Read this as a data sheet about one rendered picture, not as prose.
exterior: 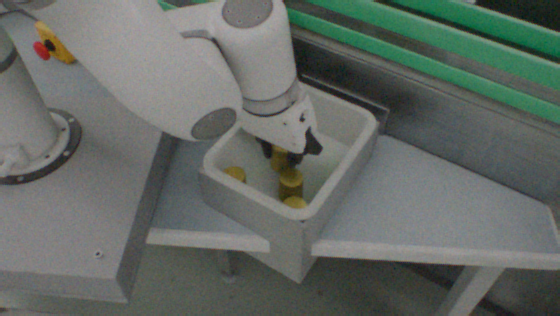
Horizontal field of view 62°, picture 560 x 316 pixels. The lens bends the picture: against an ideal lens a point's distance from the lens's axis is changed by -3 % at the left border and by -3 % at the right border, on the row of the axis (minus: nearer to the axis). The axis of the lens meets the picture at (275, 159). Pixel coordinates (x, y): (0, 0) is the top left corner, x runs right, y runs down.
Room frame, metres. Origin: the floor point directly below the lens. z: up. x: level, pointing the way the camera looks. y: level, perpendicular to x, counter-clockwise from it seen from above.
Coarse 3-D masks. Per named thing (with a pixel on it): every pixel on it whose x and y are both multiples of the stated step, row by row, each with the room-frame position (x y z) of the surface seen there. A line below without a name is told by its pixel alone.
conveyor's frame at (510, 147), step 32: (320, 64) 0.62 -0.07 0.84; (352, 64) 0.59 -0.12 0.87; (384, 64) 0.57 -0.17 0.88; (384, 96) 0.56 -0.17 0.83; (416, 96) 0.53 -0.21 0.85; (448, 96) 0.51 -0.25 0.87; (416, 128) 0.52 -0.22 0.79; (448, 128) 0.50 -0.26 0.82; (480, 128) 0.47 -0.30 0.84; (512, 128) 0.45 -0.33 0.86; (544, 128) 0.44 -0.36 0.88; (480, 160) 0.46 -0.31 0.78; (512, 160) 0.44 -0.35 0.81; (544, 160) 0.42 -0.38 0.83; (544, 192) 0.41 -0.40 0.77
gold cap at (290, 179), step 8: (288, 168) 0.42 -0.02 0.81; (280, 176) 0.41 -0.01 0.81; (288, 176) 0.41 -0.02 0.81; (296, 176) 0.41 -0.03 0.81; (280, 184) 0.40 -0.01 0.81; (288, 184) 0.40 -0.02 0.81; (296, 184) 0.40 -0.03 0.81; (280, 192) 0.40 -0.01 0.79; (288, 192) 0.39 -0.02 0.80; (296, 192) 0.39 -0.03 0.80; (280, 200) 0.40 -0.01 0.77
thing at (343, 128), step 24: (312, 96) 0.55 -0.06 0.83; (336, 120) 0.53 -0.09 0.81; (360, 120) 0.51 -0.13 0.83; (216, 144) 0.44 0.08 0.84; (240, 144) 0.47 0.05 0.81; (336, 144) 0.51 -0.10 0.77; (360, 144) 0.44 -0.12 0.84; (216, 168) 0.40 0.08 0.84; (264, 168) 0.46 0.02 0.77; (312, 168) 0.46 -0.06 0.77; (336, 168) 0.40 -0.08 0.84; (240, 192) 0.37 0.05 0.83; (264, 192) 0.41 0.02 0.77; (312, 192) 0.41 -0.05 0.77; (288, 216) 0.33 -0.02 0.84
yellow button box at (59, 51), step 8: (40, 24) 0.77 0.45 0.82; (40, 32) 0.76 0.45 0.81; (48, 32) 0.75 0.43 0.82; (48, 40) 0.75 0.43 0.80; (56, 40) 0.74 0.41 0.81; (56, 48) 0.74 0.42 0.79; (64, 48) 0.74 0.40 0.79; (56, 56) 0.75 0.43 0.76; (64, 56) 0.73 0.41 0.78; (72, 56) 0.74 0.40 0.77
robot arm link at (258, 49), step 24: (216, 0) 0.42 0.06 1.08; (240, 0) 0.41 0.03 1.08; (264, 0) 0.41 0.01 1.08; (192, 24) 0.39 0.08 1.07; (216, 24) 0.39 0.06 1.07; (240, 24) 0.38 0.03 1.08; (264, 24) 0.38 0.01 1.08; (288, 24) 0.40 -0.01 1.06; (240, 48) 0.37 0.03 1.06; (264, 48) 0.37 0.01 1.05; (288, 48) 0.40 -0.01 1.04; (240, 72) 0.38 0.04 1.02; (264, 72) 0.38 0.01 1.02; (288, 72) 0.40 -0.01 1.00; (264, 96) 0.39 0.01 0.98
